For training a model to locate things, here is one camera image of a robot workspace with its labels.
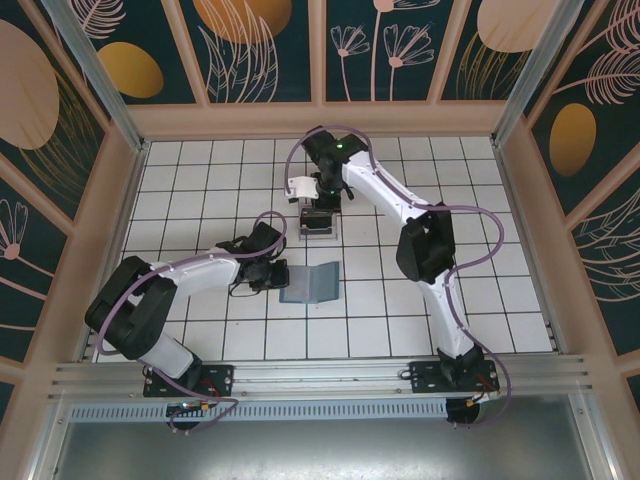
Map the grey slotted cable duct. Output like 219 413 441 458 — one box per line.
68 398 450 422

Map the white card with red print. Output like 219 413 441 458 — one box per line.
288 267 315 302

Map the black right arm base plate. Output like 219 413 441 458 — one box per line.
408 359 501 396

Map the grey metal sheet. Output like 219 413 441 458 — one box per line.
47 394 609 480

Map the aluminium mounting rail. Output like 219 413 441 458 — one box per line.
48 353 594 401

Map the clear acrylic box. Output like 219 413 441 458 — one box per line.
296 197 342 245

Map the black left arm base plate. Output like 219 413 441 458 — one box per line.
143 364 236 399

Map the aluminium frame post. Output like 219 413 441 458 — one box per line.
40 0 147 157
491 0 587 147

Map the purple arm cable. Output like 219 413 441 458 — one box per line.
283 124 514 430
96 210 290 435

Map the blue-grey cloth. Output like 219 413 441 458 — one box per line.
278 260 342 307

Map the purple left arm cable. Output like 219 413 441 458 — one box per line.
96 210 290 435

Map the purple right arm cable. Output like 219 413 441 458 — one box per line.
283 124 514 430

